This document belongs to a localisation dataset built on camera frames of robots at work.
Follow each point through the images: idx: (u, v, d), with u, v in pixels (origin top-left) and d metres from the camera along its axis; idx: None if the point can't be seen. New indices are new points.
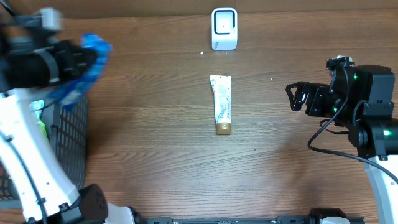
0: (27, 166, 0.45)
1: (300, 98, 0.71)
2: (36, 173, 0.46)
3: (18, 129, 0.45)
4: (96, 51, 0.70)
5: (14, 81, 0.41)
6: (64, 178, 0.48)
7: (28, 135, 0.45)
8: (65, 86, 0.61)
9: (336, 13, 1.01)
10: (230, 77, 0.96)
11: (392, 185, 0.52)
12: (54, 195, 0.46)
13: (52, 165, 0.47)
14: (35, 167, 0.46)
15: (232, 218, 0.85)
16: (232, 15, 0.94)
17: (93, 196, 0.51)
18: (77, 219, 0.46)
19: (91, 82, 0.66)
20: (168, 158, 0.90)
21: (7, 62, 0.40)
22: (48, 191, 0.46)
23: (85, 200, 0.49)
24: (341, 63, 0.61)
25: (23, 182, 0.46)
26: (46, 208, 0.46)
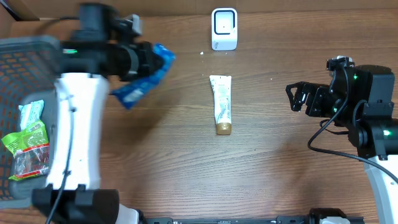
0: (73, 139, 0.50)
1: (300, 99, 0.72)
2: (78, 147, 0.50)
3: (83, 106, 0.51)
4: (162, 59, 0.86)
5: (104, 71, 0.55)
6: (95, 167, 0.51)
7: (87, 117, 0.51)
8: (138, 84, 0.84)
9: (336, 13, 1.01)
10: (230, 77, 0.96)
11: (392, 185, 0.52)
12: (81, 173, 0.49)
13: (93, 150, 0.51)
14: (79, 140, 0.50)
15: (232, 218, 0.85)
16: (232, 15, 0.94)
17: (106, 198, 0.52)
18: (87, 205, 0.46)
19: (152, 83, 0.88)
20: (168, 158, 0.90)
21: (106, 56, 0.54)
22: (78, 167, 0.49)
23: (99, 193, 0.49)
24: (341, 63, 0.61)
25: (62, 150, 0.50)
26: (68, 181, 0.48)
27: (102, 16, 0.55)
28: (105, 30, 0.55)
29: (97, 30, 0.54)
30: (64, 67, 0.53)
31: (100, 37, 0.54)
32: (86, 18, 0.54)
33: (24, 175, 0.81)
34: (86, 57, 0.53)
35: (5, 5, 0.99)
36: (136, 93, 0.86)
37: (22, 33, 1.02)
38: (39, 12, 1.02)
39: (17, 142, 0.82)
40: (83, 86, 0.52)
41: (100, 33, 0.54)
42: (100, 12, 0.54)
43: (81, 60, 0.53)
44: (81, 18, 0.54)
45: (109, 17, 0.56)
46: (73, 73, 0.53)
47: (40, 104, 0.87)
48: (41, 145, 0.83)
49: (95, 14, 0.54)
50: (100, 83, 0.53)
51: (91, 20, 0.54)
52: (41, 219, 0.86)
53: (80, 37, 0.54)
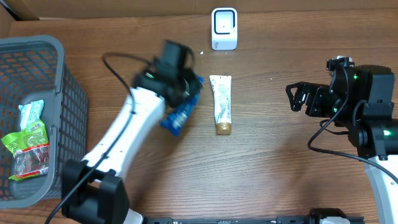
0: (124, 132, 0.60)
1: (300, 99, 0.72)
2: (125, 141, 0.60)
3: (140, 113, 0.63)
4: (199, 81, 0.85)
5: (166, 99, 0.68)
6: (127, 163, 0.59)
7: (140, 122, 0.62)
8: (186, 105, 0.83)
9: (336, 13, 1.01)
10: (230, 77, 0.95)
11: (393, 185, 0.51)
12: (117, 160, 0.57)
13: (132, 150, 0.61)
14: (128, 137, 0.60)
15: (232, 218, 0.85)
16: (232, 15, 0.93)
17: (121, 203, 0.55)
18: (111, 192, 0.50)
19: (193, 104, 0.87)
20: (168, 158, 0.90)
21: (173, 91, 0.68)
22: (117, 155, 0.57)
23: (122, 186, 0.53)
24: (340, 63, 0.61)
25: (111, 137, 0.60)
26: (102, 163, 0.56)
27: (178, 53, 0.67)
28: (178, 67, 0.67)
29: (173, 66, 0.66)
30: (140, 83, 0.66)
31: (173, 72, 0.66)
32: (168, 54, 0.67)
33: (23, 175, 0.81)
34: (158, 83, 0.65)
35: (5, 5, 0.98)
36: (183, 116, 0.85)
37: (22, 33, 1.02)
38: (39, 12, 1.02)
39: (17, 141, 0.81)
40: (148, 101, 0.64)
41: (173, 70, 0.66)
42: (177, 51, 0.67)
43: (154, 84, 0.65)
44: (163, 51, 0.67)
45: (184, 55, 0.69)
46: (144, 89, 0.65)
47: (40, 104, 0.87)
48: (40, 145, 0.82)
49: (175, 52, 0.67)
50: (159, 105, 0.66)
51: (170, 56, 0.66)
52: (41, 219, 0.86)
53: (160, 68, 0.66)
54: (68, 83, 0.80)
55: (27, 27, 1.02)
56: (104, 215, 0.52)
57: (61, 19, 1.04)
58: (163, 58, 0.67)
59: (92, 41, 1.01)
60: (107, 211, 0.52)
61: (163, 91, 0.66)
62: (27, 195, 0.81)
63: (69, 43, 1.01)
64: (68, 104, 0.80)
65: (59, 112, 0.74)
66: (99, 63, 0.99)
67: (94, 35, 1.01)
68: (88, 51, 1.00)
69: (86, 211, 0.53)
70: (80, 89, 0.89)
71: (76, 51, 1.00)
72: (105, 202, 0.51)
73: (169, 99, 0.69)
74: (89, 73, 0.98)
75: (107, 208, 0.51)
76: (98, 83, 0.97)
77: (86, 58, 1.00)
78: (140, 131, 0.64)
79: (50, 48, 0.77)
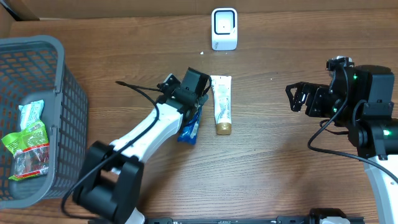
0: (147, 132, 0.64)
1: (300, 99, 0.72)
2: (150, 135, 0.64)
3: (163, 120, 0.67)
4: None
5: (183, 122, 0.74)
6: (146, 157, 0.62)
7: (161, 128, 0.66)
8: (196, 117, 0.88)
9: (336, 13, 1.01)
10: (230, 77, 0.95)
11: (392, 184, 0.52)
12: (140, 149, 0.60)
13: (152, 148, 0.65)
14: (152, 134, 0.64)
15: (232, 218, 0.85)
16: (232, 15, 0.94)
17: (132, 200, 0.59)
18: (133, 172, 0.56)
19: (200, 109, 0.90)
20: (169, 158, 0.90)
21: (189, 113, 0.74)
22: (141, 145, 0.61)
23: (140, 175, 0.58)
24: (340, 63, 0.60)
25: (137, 130, 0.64)
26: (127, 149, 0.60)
27: (199, 79, 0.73)
28: (197, 93, 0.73)
29: (192, 91, 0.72)
30: (163, 101, 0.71)
31: (192, 96, 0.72)
32: (190, 80, 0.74)
33: (23, 175, 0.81)
34: (179, 104, 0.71)
35: (5, 5, 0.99)
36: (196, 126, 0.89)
37: (22, 33, 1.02)
38: (39, 13, 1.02)
39: (17, 142, 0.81)
40: (171, 112, 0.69)
41: (194, 94, 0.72)
42: (198, 78, 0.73)
43: (175, 105, 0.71)
44: (186, 78, 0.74)
45: (204, 81, 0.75)
46: (167, 105, 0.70)
47: (40, 104, 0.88)
48: (41, 145, 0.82)
49: (196, 79, 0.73)
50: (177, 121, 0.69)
51: (192, 82, 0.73)
52: (41, 219, 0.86)
53: (181, 93, 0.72)
54: (68, 83, 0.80)
55: (28, 27, 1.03)
56: (120, 199, 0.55)
57: (61, 19, 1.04)
58: (186, 84, 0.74)
59: (92, 41, 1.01)
60: (124, 195, 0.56)
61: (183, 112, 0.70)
62: (27, 195, 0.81)
63: (69, 43, 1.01)
64: (68, 104, 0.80)
65: (59, 112, 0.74)
66: (99, 63, 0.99)
67: (94, 35, 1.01)
68: (88, 51, 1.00)
69: (99, 195, 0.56)
70: (80, 89, 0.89)
71: (76, 51, 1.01)
72: (125, 183, 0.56)
73: (187, 119, 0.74)
74: (89, 73, 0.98)
75: (124, 191, 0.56)
76: (98, 83, 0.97)
77: (86, 58, 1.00)
78: (159, 137, 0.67)
79: (50, 48, 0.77)
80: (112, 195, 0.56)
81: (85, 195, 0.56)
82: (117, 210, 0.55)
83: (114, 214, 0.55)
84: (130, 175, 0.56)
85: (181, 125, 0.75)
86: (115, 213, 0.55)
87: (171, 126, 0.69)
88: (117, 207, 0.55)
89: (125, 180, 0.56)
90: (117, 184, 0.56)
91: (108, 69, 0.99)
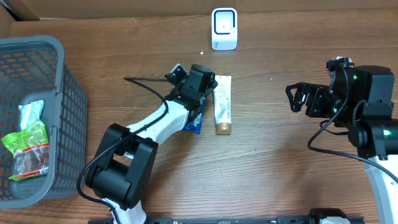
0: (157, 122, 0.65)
1: (300, 99, 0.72)
2: (160, 124, 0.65)
3: (173, 113, 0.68)
4: None
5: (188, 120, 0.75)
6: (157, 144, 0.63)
7: (171, 119, 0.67)
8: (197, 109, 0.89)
9: (336, 13, 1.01)
10: (230, 76, 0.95)
11: (392, 184, 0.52)
12: (152, 134, 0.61)
13: (162, 137, 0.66)
14: (163, 122, 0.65)
15: (232, 218, 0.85)
16: (232, 15, 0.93)
17: (143, 185, 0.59)
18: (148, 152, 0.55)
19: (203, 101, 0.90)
20: (169, 158, 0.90)
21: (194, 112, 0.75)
22: (152, 131, 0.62)
23: (153, 157, 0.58)
24: (340, 64, 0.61)
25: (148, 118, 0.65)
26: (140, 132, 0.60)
27: (202, 77, 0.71)
28: (201, 91, 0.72)
29: (197, 89, 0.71)
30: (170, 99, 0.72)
31: (196, 94, 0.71)
32: (193, 79, 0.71)
33: (23, 175, 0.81)
34: (184, 102, 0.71)
35: (5, 5, 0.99)
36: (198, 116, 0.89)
37: (22, 33, 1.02)
38: (39, 12, 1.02)
39: (17, 142, 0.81)
40: (179, 106, 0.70)
41: (198, 93, 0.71)
42: (201, 76, 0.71)
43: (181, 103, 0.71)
44: (188, 78, 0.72)
45: (208, 78, 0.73)
46: (173, 102, 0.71)
47: (40, 104, 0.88)
48: (41, 145, 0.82)
49: (199, 78, 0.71)
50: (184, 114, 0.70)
51: (195, 80, 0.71)
52: (41, 219, 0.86)
53: (186, 93, 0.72)
54: (68, 83, 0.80)
55: (28, 27, 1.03)
56: (132, 182, 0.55)
57: (61, 19, 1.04)
58: (189, 83, 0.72)
59: (92, 41, 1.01)
60: (137, 174, 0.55)
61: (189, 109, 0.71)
62: (27, 195, 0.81)
63: (69, 43, 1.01)
64: (68, 104, 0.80)
65: (59, 112, 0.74)
66: (99, 63, 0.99)
67: (94, 35, 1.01)
68: (88, 51, 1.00)
69: (111, 175, 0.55)
70: (80, 89, 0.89)
71: (76, 51, 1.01)
72: (138, 164, 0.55)
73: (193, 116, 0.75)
74: (89, 73, 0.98)
75: (138, 170, 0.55)
76: (98, 83, 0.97)
77: (86, 58, 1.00)
78: (168, 130, 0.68)
79: (50, 48, 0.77)
80: (124, 176, 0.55)
81: (99, 175, 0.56)
82: (130, 190, 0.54)
83: (127, 195, 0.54)
84: (145, 154, 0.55)
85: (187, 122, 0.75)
86: (128, 193, 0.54)
87: (179, 119, 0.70)
88: (130, 186, 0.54)
89: (140, 160, 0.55)
90: (130, 163, 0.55)
91: (108, 68, 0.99)
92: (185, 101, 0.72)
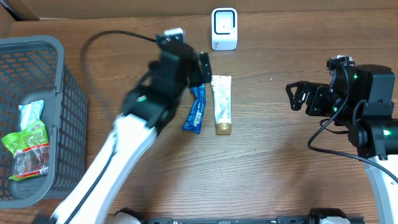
0: (105, 173, 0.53)
1: (300, 98, 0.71)
2: (104, 185, 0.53)
3: (127, 150, 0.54)
4: None
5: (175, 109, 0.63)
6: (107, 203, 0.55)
7: (124, 162, 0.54)
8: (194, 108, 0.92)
9: (336, 13, 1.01)
10: (230, 77, 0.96)
11: (392, 184, 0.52)
12: (91, 212, 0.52)
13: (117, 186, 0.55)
14: (109, 178, 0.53)
15: (232, 218, 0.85)
16: (232, 15, 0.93)
17: None
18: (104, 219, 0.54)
19: (201, 101, 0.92)
20: (168, 158, 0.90)
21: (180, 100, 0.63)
22: (92, 207, 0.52)
23: None
24: (341, 63, 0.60)
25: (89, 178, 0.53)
26: (74, 219, 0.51)
27: (178, 65, 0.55)
28: (178, 82, 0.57)
29: (171, 81, 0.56)
30: (130, 108, 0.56)
31: (171, 88, 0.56)
32: (165, 66, 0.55)
33: (23, 175, 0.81)
34: (153, 107, 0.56)
35: (5, 5, 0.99)
36: (198, 115, 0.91)
37: (22, 33, 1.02)
38: (39, 13, 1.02)
39: (17, 142, 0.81)
40: (134, 137, 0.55)
41: (173, 85, 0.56)
42: (176, 62, 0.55)
43: (150, 107, 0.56)
44: (161, 64, 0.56)
45: (186, 62, 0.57)
46: (137, 109, 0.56)
47: (40, 104, 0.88)
48: (41, 145, 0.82)
49: (174, 65, 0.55)
50: (148, 136, 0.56)
51: (168, 69, 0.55)
52: None
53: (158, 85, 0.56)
54: (68, 83, 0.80)
55: (28, 27, 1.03)
56: None
57: (61, 19, 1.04)
58: (160, 72, 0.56)
59: (92, 41, 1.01)
60: None
61: (160, 113, 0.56)
62: (27, 195, 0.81)
63: (69, 43, 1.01)
64: (68, 104, 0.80)
65: (59, 112, 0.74)
66: (99, 63, 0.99)
67: (94, 35, 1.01)
68: (88, 51, 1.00)
69: None
70: (80, 89, 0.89)
71: (76, 51, 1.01)
72: None
73: (167, 118, 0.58)
74: (89, 73, 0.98)
75: None
76: (98, 83, 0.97)
77: (86, 58, 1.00)
78: (125, 170, 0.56)
79: (50, 48, 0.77)
80: None
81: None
82: None
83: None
84: None
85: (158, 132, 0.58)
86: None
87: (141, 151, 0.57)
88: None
89: None
90: None
91: (108, 68, 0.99)
92: (157, 97, 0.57)
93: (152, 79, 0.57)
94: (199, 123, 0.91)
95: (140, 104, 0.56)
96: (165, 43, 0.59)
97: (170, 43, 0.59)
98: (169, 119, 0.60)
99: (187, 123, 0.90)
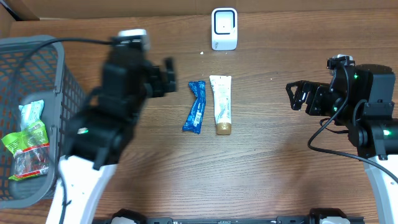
0: (69, 208, 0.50)
1: (300, 98, 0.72)
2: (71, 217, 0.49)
3: (83, 179, 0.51)
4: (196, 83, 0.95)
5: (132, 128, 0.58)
6: None
7: (83, 191, 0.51)
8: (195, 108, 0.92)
9: (336, 13, 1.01)
10: (230, 77, 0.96)
11: (392, 184, 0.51)
12: None
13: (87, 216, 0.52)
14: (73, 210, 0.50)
15: (232, 218, 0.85)
16: (232, 15, 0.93)
17: None
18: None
19: (201, 101, 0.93)
20: (169, 158, 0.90)
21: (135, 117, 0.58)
22: None
23: None
24: (341, 62, 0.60)
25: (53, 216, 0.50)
26: None
27: (125, 79, 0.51)
28: (127, 98, 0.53)
29: (122, 98, 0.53)
30: (74, 143, 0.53)
31: (122, 104, 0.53)
32: (111, 82, 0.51)
33: (23, 175, 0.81)
34: (99, 134, 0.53)
35: (5, 5, 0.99)
36: (198, 114, 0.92)
37: (22, 33, 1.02)
38: (39, 12, 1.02)
39: (17, 142, 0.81)
40: (84, 176, 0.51)
41: (122, 101, 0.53)
42: (124, 75, 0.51)
43: (99, 133, 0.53)
44: (106, 80, 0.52)
45: (135, 72, 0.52)
46: (82, 142, 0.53)
47: (40, 104, 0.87)
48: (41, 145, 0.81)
49: (119, 80, 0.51)
50: (100, 164, 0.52)
51: (115, 85, 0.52)
52: (41, 219, 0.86)
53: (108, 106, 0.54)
54: (68, 83, 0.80)
55: (28, 27, 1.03)
56: None
57: (61, 19, 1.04)
58: (107, 91, 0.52)
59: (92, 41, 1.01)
60: None
61: (112, 138, 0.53)
62: (27, 195, 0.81)
63: (69, 43, 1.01)
64: (68, 104, 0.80)
65: (59, 112, 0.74)
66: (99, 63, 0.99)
67: (94, 35, 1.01)
68: (88, 51, 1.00)
69: None
70: (80, 89, 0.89)
71: (76, 51, 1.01)
72: None
73: (122, 140, 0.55)
74: (88, 73, 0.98)
75: None
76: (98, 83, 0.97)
77: (86, 58, 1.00)
78: (91, 200, 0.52)
79: (50, 48, 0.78)
80: None
81: None
82: None
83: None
84: None
85: (115, 158, 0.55)
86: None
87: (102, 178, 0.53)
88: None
89: None
90: None
91: None
92: (109, 119, 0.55)
93: (99, 99, 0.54)
94: (199, 123, 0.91)
95: (85, 137, 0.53)
96: (108, 55, 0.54)
97: (116, 52, 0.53)
98: (126, 140, 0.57)
99: (187, 122, 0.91)
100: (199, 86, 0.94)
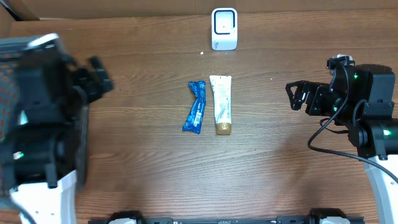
0: None
1: (300, 98, 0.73)
2: None
3: (43, 208, 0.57)
4: (197, 83, 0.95)
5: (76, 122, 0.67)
6: None
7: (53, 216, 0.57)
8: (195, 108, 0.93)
9: (336, 13, 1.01)
10: (230, 77, 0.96)
11: (393, 184, 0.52)
12: None
13: None
14: None
15: (232, 218, 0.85)
16: (232, 15, 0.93)
17: None
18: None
19: (201, 101, 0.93)
20: (169, 158, 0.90)
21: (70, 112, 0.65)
22: None
23: None
24: (341, 62, 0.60)
25: None
26: None
27: (43, 78, 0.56)
28: (55, 100, 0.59)
29: (51, 100, 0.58)
30: (15, 170, 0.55)
31: (53, 106, 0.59)
32: (27, 84, 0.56)
33: None
34: (40, 152, 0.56)
35: (5, 5, 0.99)
36: (198, 114, 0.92)
37: (22, 33, 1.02)
38: (39, 12, 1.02)
39: None
40: (44, 200, 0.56)
41: (51, 104, 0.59)
42: (40, 77, 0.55)
43: (38, 154, 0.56)
44: (23, 88, 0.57)
45: (53, 70, 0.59)
46: (23, 168, 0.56)
47: None
48: None
49: (39, 83, 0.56)
50: (51, 182, 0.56)
51: (32, 87, 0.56)
52: None
53: (40, 113, 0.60)
54: None
55: (28, 27, 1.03)
56: None
57: (61, 19, 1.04)
58: (29, 99, 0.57)
59: (92, 41, 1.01)
60: None
61: (55, 145, 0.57)
62: None
63: (69, 43, 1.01)
64: None
65: None
66: None
67: (94, 35, 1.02)
68: (88, 51, 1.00)
69: None
70: None
71: (76, 51, 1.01)
72: None
73: (66, 145, 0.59)
74: None
75: None
76: None
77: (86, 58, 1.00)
78: (64, 214, 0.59)
79: None
80: None
81: None
82: None
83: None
84: None
85: (68, 167, 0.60)
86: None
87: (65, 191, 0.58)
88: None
89: None
90: None
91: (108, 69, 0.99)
92: (46, 129, 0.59)
93: (27, 112, 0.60)
94: (199, 123, 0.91)
95: (23, 160, 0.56)
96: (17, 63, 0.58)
97: (28, 56, 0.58)
98: (71, 145, 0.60)
99: (187, 122, 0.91)
100: (199, 86, 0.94)
